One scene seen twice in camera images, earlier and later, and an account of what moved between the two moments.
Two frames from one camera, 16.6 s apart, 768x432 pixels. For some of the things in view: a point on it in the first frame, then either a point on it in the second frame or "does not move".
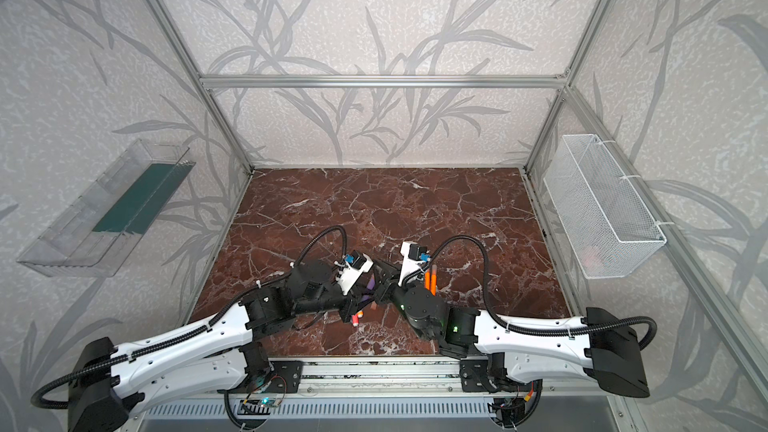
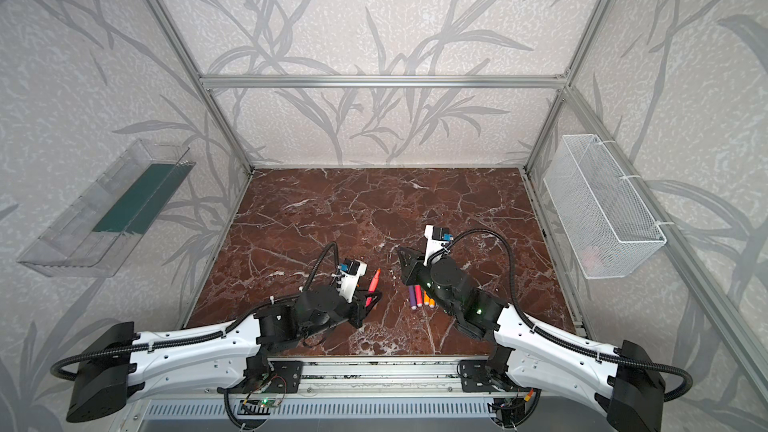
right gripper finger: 385,274 to 410,262
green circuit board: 257,406 does not move
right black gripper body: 393,289 to 411,264
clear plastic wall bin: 95,237 does not move
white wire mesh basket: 605,223 does not move
